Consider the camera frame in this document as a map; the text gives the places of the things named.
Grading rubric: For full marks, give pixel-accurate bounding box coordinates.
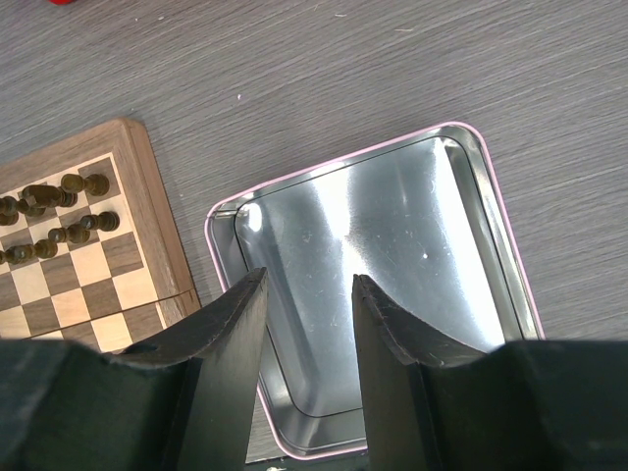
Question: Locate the dark knight chess piece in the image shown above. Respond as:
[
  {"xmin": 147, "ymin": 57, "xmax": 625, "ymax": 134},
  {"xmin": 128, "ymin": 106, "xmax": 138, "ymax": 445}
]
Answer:
[{"xmin": 22, "ymin": 184, "xmax": 78, "ymax": 208}]

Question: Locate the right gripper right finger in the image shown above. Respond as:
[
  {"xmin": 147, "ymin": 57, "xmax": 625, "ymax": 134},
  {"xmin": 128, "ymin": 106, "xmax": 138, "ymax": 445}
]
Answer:
[{"xmin": 352, "ymin": 275, "xmax": 496, "ymax": 470}]

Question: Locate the dark pawn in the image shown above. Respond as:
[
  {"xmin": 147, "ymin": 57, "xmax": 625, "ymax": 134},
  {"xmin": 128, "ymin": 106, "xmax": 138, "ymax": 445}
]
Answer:
[
  {"xmin": 0, "ymin": 248, "xmax": 20, "ymax": 265},
  {"xmin": 79, "ymin": 211, "xmax": 120, "ymax": 232},
  {"xmin": 14, "ymin": 238, "xmax": 58, "ymax": 261},
  {"xmin": 48, "ymin": 224, "xmax": 90, "ymax": 244}
]

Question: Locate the silver metal tray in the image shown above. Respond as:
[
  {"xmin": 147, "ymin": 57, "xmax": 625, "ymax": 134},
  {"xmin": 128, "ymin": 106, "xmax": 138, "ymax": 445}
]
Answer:
[{"xmin": 204, "ymin": 122, "xmax": 544, "ymax": 460}]

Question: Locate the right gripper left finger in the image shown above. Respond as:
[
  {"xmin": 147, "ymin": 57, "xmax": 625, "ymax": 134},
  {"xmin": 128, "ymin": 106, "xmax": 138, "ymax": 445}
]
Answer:
[{"xmin": 118, "ymin": 268, "xmax": 268, "ymax": 470}]

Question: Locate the dark bishop chess piece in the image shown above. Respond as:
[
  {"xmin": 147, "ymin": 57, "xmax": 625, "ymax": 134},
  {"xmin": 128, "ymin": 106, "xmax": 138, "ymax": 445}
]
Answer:
[{"xmin": 14, "ymin": 197, "xmax": 46, "ymax": 217}]

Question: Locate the wooden chess board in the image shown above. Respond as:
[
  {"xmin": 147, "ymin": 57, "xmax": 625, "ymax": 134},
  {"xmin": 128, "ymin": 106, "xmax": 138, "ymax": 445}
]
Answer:
[{"xmin": 1, "ymin": 119, "xmax": 200, "ymax": 352}]

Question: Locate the dark queen chess piece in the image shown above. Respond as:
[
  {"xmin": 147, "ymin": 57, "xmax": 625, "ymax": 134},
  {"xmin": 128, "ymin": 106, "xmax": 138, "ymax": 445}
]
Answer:
[{"xmin": 0, "ymin": 196, "xmax": 19, "ymax": 227}]

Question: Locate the dark rook piece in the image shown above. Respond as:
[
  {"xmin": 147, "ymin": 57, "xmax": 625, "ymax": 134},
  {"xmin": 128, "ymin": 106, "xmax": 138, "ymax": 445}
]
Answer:
[{"xmin": 61, "ymin": 174, "xmax": 110, "ymax": 196}]

